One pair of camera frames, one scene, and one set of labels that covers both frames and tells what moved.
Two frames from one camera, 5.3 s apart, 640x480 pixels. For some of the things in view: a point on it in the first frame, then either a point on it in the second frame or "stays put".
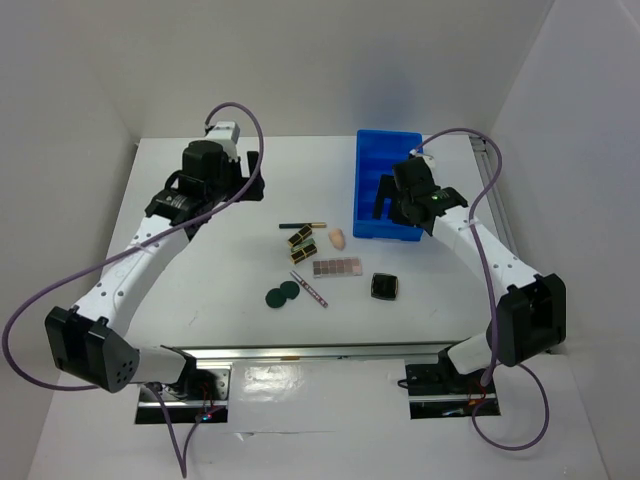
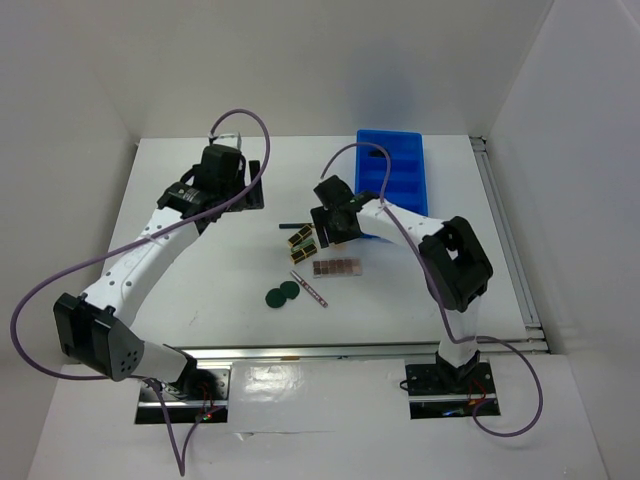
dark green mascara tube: x=302 y=225 stays put
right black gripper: x=388 y=188 to x=319 y=219
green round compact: x=290 y=289 stays put
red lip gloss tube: x=318 y=299 stays put
